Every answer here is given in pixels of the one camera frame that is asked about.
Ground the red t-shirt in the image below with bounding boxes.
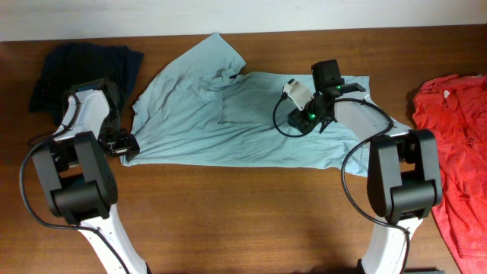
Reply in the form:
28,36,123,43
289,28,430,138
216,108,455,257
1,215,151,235
412,75,486,273

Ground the folded dark navy garment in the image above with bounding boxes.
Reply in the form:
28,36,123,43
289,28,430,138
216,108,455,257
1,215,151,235
28,43,144,125

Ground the light blue t-shirt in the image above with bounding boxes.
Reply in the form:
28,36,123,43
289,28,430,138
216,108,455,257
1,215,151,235
120,32,414,178

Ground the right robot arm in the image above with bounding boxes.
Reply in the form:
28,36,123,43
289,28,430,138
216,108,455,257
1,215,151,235
281,59,442,273

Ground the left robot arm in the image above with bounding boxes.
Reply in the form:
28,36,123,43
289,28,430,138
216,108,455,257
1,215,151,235
21,78,151,273

